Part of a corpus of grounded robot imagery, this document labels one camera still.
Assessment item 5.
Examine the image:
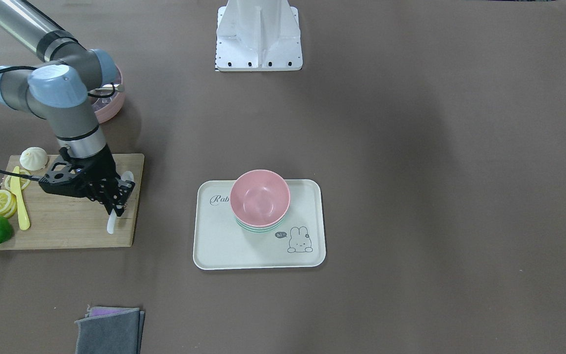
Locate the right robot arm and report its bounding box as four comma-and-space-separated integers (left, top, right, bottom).
0, 0, 135, 216

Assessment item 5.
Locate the cream rabbit tray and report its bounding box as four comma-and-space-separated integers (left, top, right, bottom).
193, 179, 327, 270

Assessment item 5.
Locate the large pink ice bowl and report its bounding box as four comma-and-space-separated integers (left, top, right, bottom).
88, 66, 126, 124

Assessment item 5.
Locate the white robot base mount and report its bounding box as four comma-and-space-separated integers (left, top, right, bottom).
214, 0, 303, 72

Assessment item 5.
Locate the back lemon slice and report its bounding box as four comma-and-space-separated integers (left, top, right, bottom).
2, 195, 18, 219

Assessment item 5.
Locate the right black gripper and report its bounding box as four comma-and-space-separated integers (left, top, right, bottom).
39, 144, 136, 217

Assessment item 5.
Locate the white ceramic spoon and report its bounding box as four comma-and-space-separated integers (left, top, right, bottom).
106, 171, 134, 235

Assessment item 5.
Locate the steel ice scoop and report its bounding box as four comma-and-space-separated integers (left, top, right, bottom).
89, 83, 124, 95

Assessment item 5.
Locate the purple cloth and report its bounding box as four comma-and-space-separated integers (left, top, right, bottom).
86, 306, 130, 318

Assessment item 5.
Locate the small pink bowl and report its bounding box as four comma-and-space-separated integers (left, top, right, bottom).
229, 170, 291, 226

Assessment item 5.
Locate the bottom green bowl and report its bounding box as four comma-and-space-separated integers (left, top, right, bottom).
239, 223, 279, 234

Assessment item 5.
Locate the middle green bowl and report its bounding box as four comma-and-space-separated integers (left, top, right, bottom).
235, 219, 283, 233

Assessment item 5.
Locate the wooden cutting board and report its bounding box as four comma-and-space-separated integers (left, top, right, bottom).
0, 154, 144, 250

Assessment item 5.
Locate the white steamed bun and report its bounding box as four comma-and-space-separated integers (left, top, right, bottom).
19, 147, 49, 171

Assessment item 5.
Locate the grey folded cloth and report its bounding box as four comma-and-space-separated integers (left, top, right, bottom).
75, 308, 145, 354

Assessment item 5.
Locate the yellow plastic knife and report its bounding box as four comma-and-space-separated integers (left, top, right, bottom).
10, 166, 31, 231

